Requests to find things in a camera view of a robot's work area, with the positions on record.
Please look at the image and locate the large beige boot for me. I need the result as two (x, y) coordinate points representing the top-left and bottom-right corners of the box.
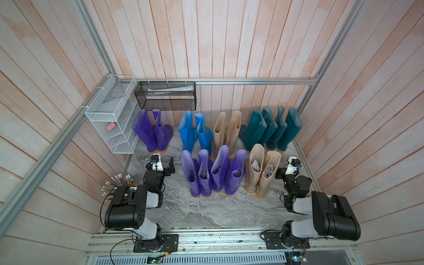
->
(256, 151), (281, 198)

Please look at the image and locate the lilac purple boot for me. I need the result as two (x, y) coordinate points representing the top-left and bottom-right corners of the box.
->
(211, 145), (230, 193)
(181, 150), (201, 198)

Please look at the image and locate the small blue boot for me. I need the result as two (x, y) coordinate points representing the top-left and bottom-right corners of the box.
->
(178, 110), (198, 153)

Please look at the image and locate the large purple boot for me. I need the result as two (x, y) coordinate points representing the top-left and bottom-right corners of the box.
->
(225, 149), (247, 196)

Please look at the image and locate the large blue boot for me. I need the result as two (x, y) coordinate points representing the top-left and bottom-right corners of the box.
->
(195, 113), (213, 155)

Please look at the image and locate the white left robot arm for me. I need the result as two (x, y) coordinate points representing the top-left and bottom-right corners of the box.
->
(104, 153), (175, 245)

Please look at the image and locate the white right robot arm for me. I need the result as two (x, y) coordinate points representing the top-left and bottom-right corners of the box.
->
(276, 165), (361, 248)

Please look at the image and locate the pencil bundle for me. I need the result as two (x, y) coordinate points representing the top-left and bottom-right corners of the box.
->
(101, 174), (134, 197)

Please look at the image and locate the pink eraser block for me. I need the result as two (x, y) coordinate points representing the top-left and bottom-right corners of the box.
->
(106, 122), (117, 131)

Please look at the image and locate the vented grille strip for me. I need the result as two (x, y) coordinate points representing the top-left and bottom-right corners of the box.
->
(87, 252), (287, 265)

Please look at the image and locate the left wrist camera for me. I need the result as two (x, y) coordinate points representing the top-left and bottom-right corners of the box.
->
(148, 153), (163, 172)

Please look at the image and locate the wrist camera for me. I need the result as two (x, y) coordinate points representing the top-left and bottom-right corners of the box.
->
(286, 156), (301, 176)
(148, 153), (163, 172)

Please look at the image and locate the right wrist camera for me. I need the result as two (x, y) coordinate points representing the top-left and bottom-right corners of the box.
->
(286, 156), (301, 176)

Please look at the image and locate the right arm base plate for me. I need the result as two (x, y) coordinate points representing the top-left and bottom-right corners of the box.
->
(259, 230), (310, 250)

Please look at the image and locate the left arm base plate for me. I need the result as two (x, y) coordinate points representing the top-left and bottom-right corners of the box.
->
(133, 234), (179, 254)

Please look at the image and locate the white wire wall shelf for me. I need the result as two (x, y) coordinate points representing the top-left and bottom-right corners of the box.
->
(86, 75), (138, 154)

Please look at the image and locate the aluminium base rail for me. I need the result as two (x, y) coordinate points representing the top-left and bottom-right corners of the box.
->
(83, 227), (358, 257)

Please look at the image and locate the black mesh wall basket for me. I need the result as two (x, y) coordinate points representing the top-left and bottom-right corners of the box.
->
(134, 81), (197, 111)

